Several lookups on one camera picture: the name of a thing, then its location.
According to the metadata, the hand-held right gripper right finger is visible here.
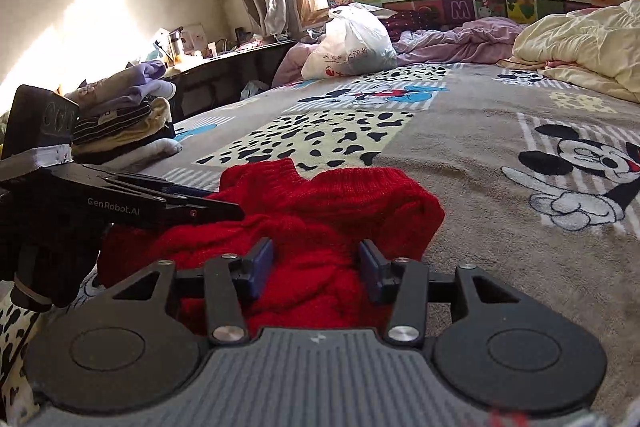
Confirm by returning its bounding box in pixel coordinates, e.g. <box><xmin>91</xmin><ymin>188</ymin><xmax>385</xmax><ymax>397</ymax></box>
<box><xmin>358</xmin><ymin>239</ymin><xmax>526</xmax><ymax>349</ymax></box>

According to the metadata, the red knit sweater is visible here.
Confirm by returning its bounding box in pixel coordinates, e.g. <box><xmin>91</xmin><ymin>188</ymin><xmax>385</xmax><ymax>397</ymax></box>
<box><xmin>97</xmin><ymin>158</ymin><xmax>447</xmax><ymax>339</ymax></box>

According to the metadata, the white plastic bag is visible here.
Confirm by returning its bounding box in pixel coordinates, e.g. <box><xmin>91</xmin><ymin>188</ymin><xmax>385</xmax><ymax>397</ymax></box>
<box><xmin>300</xmin><ymin>3</ymin><xmax>399</xmax><ymax>81</ymax></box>

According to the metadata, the white folded garment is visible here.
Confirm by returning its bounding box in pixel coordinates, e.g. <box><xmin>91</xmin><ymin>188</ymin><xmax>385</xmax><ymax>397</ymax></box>
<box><xmin>97</xmin><ymin>138</ymin><xmax>184</xmax><ymax>174</ymax></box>

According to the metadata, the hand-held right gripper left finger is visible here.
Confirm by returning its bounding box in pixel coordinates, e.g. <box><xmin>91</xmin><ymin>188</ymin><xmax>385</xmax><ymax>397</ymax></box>
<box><xmin>107</xmin><ymin>238</ymin><xmax>275</xmax><ymax>347</ymax></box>

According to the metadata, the metal flask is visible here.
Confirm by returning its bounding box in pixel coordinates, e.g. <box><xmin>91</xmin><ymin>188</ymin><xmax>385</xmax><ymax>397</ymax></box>
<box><xmin>166</xmin><ymin>28</ymin><xmax>184</xmax><ymax>64</ymax></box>

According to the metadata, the lilac folded garment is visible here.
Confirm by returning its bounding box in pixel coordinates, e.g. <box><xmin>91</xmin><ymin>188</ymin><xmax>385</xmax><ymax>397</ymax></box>
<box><xmin>64</xmin><ymin>59</ymin><xmax>177</xmax><ymax>108</ymax></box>

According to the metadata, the dark striped folded garment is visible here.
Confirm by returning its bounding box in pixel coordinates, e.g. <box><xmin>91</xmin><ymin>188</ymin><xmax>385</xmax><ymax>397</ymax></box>
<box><xmin>71</xmin><ymin>101</ymin><xmax>153</xmax><ymax>146</ymax></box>

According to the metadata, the colourful alphabet foam mat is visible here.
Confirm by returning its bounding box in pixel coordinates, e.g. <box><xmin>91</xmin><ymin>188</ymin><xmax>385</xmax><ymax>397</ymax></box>
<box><xmin>326</xmin><ymin>0</ymin><xmax>619</xmax><ymax>28</ymax></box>

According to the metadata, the purple quilt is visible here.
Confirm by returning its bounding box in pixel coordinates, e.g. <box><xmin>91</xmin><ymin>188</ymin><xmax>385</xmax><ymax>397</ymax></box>
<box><xmin>271</xmin><ymin>14</ymin><xmax>532</xmax><ymax>86</ymax></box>

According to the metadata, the dark desk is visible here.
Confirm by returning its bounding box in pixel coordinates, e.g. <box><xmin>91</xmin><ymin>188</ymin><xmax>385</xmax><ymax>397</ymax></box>
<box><xmin>162</xmin><ymin>38</ymin><xmax>302</xmax><ymax>111</ymax></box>

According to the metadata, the cartoon printed blanket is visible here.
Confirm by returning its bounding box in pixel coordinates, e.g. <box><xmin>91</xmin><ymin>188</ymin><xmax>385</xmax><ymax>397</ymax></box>
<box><xmin>0</xmin><ymin>62</ymin><xmax>640</xmax><ymax>427</ymax></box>

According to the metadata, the person's left hand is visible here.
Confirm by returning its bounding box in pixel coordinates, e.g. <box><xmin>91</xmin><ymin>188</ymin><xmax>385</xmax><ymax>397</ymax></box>
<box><xmin>0</xmin><ymin>219</ymin><xmax>107</xmax><ymax>310</ymax></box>

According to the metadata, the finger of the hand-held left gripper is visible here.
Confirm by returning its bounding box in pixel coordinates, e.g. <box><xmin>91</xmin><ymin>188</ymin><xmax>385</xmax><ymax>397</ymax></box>
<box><xmin>165</xmin><ymin>199</ymin><xmax>247</xmax><ymax>225</ymax></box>
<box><xmin>102</xmin><ymin>173</ymin><xmax>215</xmax><ymax>202</ymax></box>

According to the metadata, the cream quilt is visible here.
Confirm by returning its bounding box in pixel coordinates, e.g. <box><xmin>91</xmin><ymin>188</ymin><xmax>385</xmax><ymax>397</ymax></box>
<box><xmin>496</xmin><ymin>0</ymin><xmax>640</xmax><ymax>104</ymax></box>

